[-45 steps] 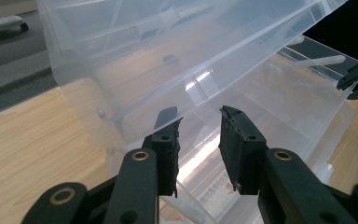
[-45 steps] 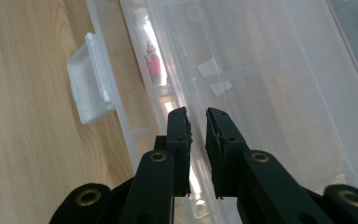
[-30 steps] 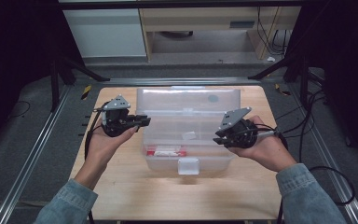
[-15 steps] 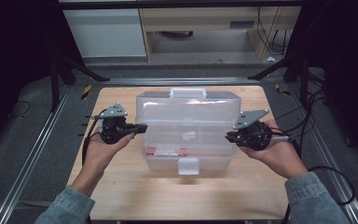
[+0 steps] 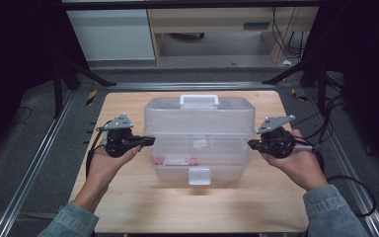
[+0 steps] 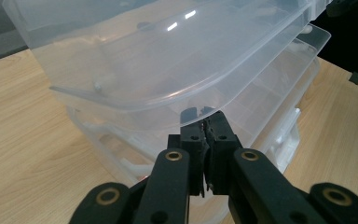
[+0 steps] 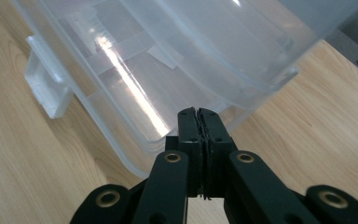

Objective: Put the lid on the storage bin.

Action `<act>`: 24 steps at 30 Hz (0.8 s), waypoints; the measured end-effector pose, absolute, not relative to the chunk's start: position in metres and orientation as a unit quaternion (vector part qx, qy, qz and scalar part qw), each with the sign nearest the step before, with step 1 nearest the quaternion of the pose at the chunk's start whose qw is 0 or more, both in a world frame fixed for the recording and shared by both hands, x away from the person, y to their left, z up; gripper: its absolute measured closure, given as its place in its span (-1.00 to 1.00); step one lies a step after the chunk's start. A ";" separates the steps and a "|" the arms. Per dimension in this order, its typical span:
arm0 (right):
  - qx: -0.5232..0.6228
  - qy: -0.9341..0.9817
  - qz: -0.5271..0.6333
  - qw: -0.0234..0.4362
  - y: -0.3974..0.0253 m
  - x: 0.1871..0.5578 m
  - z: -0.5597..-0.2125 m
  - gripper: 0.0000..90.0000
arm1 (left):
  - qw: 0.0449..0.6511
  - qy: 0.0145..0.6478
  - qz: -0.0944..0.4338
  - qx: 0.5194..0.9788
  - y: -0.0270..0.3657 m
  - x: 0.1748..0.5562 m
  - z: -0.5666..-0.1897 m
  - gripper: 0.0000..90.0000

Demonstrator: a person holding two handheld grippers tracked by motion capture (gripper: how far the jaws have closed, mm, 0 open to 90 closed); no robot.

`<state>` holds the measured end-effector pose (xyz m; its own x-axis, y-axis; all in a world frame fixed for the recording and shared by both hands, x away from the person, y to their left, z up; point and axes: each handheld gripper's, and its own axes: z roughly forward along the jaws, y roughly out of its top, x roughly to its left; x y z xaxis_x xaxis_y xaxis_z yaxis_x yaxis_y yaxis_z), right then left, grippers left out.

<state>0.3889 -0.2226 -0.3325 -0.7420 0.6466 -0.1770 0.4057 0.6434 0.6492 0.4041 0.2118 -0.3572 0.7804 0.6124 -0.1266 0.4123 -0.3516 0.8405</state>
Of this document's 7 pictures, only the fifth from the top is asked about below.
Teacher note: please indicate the white paper card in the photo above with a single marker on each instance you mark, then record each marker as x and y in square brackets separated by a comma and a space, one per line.
[200, 143]

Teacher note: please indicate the light wooden desk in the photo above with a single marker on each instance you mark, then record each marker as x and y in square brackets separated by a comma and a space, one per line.
[210, 19]

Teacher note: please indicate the clear plastic storage box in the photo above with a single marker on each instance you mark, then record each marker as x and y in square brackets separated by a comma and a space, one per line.
[199, 121]

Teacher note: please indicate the small white floor object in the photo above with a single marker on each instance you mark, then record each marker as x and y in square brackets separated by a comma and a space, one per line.
[287, 62]

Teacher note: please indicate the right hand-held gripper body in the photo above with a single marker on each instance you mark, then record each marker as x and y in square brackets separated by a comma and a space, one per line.
[278, 143]

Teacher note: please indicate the person's left hand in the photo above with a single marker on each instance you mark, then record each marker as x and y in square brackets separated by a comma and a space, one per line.
[103, 168]

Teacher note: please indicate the white cabinet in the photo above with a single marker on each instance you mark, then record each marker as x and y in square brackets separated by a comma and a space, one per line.
[112, 34]

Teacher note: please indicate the black metal stand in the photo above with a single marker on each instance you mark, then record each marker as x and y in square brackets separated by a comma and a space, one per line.
[58, 92]
[322, 85]

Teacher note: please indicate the person's right hand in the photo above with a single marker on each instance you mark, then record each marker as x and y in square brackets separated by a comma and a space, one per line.
[302, 168]

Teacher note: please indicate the yellow black tape strip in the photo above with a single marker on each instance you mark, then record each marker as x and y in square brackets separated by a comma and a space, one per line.
[91, 97]
[298, 95]

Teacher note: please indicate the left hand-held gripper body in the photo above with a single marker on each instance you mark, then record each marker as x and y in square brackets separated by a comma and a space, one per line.
[116, 142]

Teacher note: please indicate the metal floor rail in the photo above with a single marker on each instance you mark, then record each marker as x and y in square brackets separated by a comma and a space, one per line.
[352, 164]
[29, 174]

